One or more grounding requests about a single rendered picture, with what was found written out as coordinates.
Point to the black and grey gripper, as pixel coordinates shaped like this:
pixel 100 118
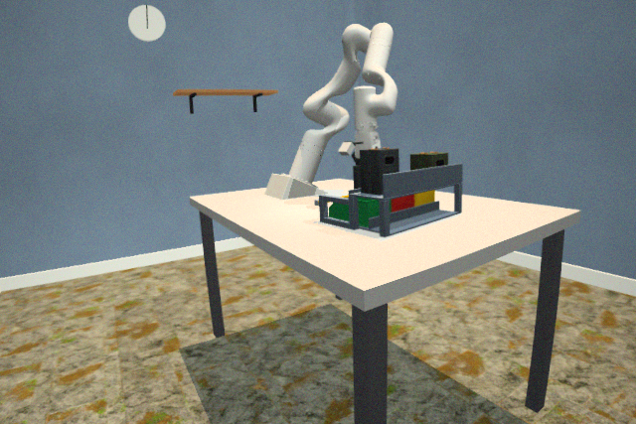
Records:
pixel 370 139

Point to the dark grey metal shelf rack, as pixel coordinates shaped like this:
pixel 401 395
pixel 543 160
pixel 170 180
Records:
pixel 397 185

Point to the red bin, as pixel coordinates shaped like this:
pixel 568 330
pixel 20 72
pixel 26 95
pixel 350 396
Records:
pixel 402 203

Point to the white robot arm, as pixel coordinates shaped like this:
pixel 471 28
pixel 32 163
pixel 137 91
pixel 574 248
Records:
pixel 367 105

